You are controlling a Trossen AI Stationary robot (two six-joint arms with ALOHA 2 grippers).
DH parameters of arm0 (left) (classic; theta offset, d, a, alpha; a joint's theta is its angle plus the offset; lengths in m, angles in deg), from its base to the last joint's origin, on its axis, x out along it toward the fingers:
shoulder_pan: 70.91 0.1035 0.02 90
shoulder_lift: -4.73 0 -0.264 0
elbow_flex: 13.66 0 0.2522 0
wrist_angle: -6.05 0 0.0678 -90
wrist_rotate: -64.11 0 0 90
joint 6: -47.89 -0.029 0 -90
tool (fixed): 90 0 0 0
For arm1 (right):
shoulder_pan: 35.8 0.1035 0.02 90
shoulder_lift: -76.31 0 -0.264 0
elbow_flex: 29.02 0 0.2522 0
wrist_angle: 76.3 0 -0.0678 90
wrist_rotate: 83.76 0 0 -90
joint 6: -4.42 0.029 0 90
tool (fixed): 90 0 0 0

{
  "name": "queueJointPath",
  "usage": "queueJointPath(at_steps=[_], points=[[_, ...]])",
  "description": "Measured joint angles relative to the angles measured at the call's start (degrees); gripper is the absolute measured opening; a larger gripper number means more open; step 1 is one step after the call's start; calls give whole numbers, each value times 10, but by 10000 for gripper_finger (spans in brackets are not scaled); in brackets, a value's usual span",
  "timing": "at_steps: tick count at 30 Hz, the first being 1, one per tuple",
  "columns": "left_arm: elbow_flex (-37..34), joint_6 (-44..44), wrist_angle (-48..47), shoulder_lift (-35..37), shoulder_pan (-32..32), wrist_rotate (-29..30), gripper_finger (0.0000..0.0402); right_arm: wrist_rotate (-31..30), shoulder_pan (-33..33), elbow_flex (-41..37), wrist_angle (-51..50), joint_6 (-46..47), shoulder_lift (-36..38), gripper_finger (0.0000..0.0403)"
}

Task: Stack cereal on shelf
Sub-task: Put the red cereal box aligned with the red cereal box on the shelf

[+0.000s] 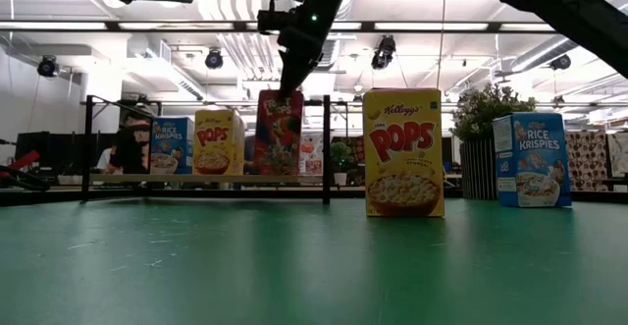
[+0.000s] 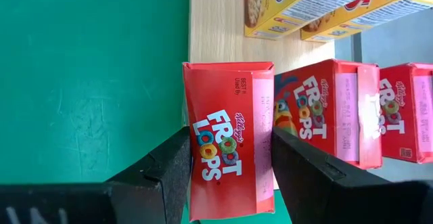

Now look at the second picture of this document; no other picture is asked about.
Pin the yellow Corn Pops cereal box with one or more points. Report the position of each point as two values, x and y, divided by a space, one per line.
389 0
287 4

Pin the red Froot Loops cereal box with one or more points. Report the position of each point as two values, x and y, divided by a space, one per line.
223 115
321 99
406 122

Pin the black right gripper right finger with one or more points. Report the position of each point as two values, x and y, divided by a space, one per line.
321 197

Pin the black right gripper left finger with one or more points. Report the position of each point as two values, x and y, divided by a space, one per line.
149 190

